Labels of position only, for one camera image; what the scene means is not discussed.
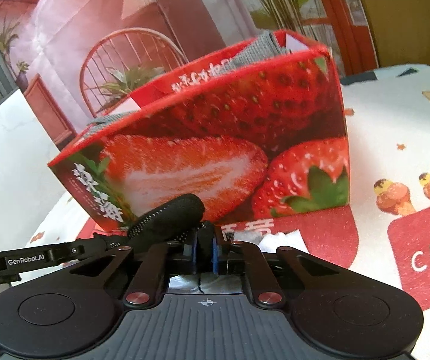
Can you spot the grey knitted cloth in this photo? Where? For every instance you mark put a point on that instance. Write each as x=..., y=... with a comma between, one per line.
x=197, y=73

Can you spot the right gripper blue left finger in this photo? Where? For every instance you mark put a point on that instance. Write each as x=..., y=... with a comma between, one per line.
x=159, y=257

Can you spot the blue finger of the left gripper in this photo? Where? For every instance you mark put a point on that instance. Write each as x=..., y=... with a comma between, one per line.
x=99, y=243

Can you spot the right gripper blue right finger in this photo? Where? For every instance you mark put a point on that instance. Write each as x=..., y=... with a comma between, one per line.
x=241, y=268

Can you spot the printed living room backdrop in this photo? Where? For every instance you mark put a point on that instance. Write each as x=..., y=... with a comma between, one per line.
x=75, y=59

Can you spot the red strawberry cardboard box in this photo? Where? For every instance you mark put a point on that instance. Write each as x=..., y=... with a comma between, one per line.
x=264, y=141

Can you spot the black dotted glove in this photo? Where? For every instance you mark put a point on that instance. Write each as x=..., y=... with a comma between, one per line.
x=176, y=220

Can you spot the cartoon printed tablecloth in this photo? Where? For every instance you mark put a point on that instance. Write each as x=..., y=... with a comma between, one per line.
x=384, y=230

